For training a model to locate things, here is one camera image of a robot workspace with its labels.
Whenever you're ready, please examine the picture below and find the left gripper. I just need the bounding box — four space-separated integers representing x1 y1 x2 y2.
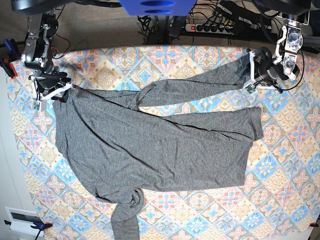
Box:
244 48 296 95

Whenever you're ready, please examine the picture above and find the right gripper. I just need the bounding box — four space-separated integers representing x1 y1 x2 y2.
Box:
29 70 75 112

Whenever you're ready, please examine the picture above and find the grey t-shirt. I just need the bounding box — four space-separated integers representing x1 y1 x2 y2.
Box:
53 55 263 240

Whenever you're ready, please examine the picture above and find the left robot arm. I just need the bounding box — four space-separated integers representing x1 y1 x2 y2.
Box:
243 13 310 95

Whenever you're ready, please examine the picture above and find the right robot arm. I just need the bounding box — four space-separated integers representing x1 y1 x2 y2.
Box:
21 10 73 112

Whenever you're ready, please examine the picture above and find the red black clamp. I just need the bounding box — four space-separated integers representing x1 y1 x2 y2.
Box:
0 57 17 79

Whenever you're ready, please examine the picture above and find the blue clamp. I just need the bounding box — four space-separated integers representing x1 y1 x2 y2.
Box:
3 39 21 58

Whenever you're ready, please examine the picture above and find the white power strip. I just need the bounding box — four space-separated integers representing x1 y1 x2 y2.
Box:
184 21 233 35

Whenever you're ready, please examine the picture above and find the patterned tablecloth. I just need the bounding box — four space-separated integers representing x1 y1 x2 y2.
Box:
5 46 320 240

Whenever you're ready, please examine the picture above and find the red clamp bottom right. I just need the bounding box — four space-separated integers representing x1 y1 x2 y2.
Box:
308 222 319 228

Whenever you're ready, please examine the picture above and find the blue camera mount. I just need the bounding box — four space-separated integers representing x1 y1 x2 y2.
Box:
119 0 197 16

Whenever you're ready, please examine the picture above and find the white wall box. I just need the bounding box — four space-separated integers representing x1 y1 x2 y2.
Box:
5 207 42 237

